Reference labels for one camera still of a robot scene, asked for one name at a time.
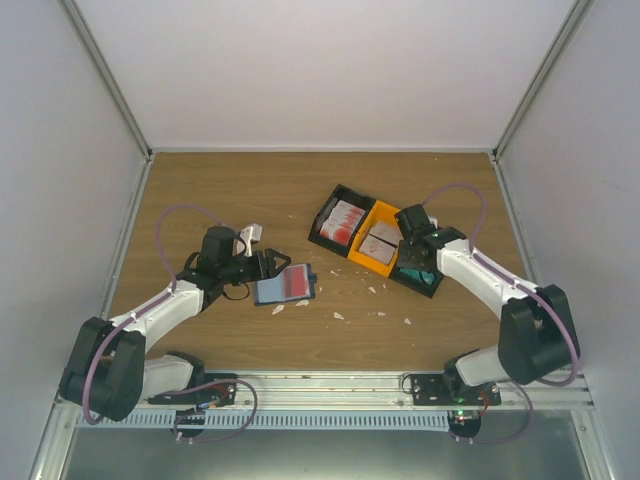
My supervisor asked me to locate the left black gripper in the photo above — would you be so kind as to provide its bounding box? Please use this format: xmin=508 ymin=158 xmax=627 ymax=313
xmin=221 ymin=248 xmax=291 ymax=285

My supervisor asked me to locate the white pink cards stack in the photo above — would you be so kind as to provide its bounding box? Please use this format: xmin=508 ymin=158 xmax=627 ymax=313
xmin=358 ymin=221 xmax=403 ymax=266

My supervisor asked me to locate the orange bin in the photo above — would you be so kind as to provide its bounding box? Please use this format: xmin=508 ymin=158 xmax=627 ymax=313
xmin=347 ymin=200 xmax=403 ymax=278

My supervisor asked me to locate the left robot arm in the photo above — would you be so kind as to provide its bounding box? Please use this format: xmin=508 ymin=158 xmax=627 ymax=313
xmin=59 ymin=226 xmax=291 ymax=425

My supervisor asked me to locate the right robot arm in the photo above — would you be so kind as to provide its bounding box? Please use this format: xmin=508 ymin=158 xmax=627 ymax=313
xmin=395 ymin=204 xmax=580 ymax=405

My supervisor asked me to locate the red patterned cards stack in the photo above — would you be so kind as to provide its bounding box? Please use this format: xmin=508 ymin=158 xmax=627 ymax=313
xmin=319 ymin=200 xmax=365 ymax=246

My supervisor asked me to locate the black bin right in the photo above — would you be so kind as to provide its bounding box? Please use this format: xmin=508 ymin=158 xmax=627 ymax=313
xmin=389 ymin=266 xmax=443 ymax=298

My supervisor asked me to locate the black bin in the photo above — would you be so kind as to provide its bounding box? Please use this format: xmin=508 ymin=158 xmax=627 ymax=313
xmin=389 ymin=266 xmax=443 ymax=298
xmin=308 ymin=184 xmax=376 ymax=258

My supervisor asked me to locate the black bin left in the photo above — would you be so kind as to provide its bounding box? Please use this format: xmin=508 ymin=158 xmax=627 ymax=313
xmin=308 ymin=184 xmax=376 ymax=258

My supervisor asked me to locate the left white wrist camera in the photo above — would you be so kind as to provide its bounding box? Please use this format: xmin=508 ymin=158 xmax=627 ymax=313
xmin=240 ymin=223 xmax=263 ymax=257

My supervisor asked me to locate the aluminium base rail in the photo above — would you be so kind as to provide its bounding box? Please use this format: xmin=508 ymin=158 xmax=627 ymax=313
xmin=54 ymin=368 xmax=596 ymax=416

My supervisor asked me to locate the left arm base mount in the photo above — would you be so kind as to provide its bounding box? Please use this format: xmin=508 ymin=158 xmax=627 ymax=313
xmin=142 ymin=371 xmax=239 ymax=443

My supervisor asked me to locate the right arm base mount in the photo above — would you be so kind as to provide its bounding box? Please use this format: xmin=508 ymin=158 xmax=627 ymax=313
xmin=399 ymin=371 xmax=502 ymax=441

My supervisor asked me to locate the grey slotted cable duct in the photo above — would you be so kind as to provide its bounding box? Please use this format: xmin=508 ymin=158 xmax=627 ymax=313
xmin=100 ymin=409 xmax=449 ymax=432

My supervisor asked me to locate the right aluminium frame post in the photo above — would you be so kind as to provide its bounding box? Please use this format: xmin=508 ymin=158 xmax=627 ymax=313
xmin=491 ymin=0 xmax=594 ymax=163

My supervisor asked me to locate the aluminium frame post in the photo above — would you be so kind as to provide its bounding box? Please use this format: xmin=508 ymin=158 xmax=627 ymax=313
xmin=491 ymin=0 xmax=594 ymax=163
xmin=58 ymin=0 xmax=153 ymax=162

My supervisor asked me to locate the left aluminium frame post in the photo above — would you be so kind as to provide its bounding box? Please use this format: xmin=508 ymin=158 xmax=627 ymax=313
xmin=58 ymin=0 xmax=153 ymax=162

